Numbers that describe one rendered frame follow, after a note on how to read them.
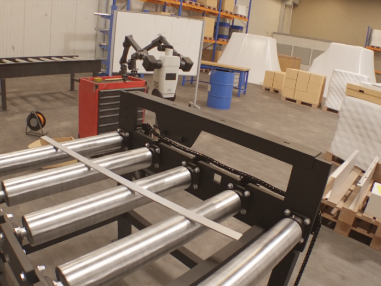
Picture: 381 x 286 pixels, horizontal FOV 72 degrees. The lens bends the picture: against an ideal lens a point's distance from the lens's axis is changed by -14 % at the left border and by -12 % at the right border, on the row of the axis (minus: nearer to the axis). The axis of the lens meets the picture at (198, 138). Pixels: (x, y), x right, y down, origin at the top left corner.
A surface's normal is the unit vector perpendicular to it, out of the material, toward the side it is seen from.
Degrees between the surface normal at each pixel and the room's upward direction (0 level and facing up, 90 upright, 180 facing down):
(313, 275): 0
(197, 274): 0
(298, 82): 90
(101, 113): 90
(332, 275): 0
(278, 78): 90
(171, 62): 90
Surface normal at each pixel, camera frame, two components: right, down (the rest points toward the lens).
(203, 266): 0.12, -0.94
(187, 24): 0.40, 0.34
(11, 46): 0.74, 0.30
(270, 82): -0.63, 0.18
